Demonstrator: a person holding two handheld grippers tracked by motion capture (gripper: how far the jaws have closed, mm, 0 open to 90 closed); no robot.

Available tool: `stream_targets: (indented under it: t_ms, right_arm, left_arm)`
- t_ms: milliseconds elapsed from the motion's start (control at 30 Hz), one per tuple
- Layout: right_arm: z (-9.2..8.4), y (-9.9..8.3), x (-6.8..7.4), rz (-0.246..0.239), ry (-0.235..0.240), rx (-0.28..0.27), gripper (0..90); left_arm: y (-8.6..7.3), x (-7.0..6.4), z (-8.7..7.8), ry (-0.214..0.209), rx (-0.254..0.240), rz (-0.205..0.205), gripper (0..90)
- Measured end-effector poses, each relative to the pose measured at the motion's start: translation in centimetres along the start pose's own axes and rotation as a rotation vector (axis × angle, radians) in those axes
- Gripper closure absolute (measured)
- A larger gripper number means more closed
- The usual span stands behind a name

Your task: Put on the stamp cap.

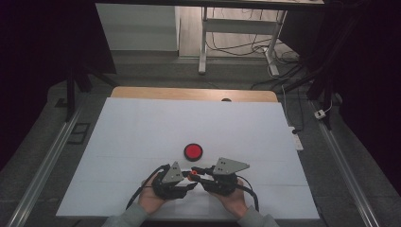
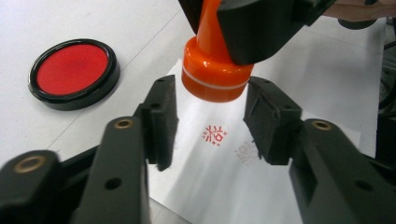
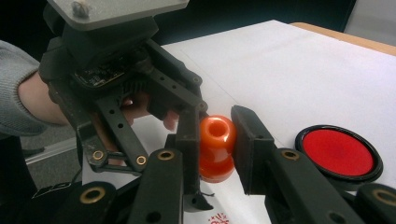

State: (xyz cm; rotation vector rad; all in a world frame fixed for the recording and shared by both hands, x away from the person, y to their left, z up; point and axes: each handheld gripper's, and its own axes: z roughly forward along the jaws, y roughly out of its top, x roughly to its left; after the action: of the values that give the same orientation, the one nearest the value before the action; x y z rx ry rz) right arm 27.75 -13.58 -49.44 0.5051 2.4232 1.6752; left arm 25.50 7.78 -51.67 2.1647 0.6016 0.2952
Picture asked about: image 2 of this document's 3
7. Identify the red ink pad black case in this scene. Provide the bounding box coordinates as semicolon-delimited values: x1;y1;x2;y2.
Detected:
27;37;121;112

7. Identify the white table cover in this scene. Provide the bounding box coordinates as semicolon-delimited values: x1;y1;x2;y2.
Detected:
0;0;388;224

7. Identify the white paper sheet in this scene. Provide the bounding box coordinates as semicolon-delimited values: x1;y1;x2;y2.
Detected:
148;59;362;224

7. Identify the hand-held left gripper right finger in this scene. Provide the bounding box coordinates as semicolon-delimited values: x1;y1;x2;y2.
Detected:
243;76;396;224

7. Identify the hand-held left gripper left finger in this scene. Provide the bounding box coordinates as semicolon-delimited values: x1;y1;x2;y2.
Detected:
69;74;179;224

